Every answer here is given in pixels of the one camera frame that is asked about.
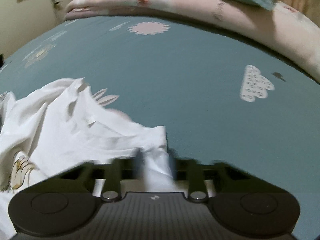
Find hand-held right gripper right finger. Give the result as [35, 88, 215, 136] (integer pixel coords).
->
[167, 150, 253, 203]

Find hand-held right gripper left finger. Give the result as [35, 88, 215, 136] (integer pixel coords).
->
[47, 150, 147, 203]

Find white long-sleeved printed shirt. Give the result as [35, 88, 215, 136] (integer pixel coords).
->
[0, 77, 175, 240]

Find pink floral folded quilt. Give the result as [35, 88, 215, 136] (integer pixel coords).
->
[64, 0, 320, 83]

